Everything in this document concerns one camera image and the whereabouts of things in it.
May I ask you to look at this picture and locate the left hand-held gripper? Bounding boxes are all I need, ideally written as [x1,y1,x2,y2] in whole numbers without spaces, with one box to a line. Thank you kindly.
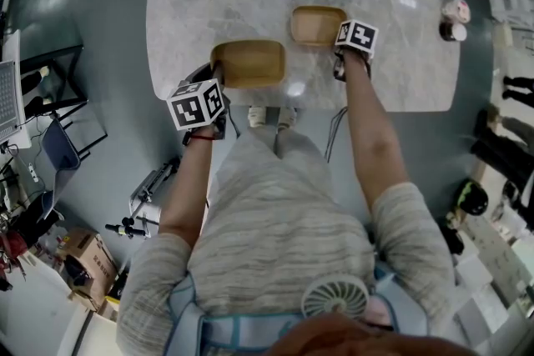
[165,61,230,146]

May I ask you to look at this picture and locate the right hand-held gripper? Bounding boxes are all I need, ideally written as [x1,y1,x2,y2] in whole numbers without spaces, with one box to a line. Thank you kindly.
[332,18,380,83]

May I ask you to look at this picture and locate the person's right forearm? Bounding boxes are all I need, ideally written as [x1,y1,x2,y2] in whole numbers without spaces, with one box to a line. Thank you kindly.
[342,50,412,218]

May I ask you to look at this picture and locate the person's left forearm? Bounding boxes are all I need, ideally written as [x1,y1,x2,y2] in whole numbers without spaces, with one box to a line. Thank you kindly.
[158,131,216,250]

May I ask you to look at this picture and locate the person's left beige shoe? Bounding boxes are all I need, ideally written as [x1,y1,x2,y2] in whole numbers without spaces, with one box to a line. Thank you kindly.
[248,105,270,128]

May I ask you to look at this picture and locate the person's beige shoe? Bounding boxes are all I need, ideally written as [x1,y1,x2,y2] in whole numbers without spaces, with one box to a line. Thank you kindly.
[248,105,270,128]
[276,107,298,133]

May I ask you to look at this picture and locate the person's right beige shoe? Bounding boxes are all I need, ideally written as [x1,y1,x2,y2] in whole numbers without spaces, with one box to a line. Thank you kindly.
[276,107,298,133]

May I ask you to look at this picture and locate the dark cup with white lid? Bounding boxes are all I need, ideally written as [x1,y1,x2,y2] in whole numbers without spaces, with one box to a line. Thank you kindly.
[439,21,468,43]

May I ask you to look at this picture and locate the pink patterned cup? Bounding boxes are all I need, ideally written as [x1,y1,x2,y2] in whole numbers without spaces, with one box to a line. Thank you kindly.
[441,0,471,24]

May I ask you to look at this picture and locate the grey metal stand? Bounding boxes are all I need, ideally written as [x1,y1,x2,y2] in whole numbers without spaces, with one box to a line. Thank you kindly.
[128,157,181,230]

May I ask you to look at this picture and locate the dark blue chair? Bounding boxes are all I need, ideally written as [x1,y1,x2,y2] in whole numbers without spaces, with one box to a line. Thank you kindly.
[40,112,109,222]

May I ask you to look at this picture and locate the person's grey knit outfit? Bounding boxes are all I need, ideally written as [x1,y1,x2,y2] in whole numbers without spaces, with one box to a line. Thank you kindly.
[116,128,458,356]

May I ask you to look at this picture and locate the black helmet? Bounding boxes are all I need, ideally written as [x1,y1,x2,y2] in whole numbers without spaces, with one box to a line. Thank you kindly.
[454,178,489,217]

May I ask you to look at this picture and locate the white perforated appliance box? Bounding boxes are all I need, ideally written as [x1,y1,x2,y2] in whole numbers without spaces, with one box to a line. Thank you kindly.
[0,28,22,143]

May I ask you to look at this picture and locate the brown cardboard box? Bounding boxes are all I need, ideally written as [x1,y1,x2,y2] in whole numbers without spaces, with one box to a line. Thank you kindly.
[61,227,118,312]

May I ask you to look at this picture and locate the black bag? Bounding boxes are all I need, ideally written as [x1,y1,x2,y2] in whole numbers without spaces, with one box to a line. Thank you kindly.
[437,212,466,258]

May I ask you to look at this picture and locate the white neck fan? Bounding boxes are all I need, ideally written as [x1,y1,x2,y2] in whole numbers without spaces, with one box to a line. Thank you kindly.
[300,277,371,321]

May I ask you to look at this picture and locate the pile of white boxes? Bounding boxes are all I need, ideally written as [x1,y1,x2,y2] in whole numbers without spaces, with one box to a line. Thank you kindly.
[452,216,534,347]

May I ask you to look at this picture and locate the black cables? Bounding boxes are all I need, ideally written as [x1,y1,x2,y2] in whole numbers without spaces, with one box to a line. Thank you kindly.
[324,107,348,163]

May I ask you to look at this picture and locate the black handled tool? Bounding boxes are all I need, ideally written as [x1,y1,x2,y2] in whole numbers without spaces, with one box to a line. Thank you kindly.
[104,216,147,239]

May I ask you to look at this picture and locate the light blue strap harness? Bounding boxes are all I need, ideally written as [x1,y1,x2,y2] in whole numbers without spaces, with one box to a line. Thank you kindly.
[164,262,431,356]

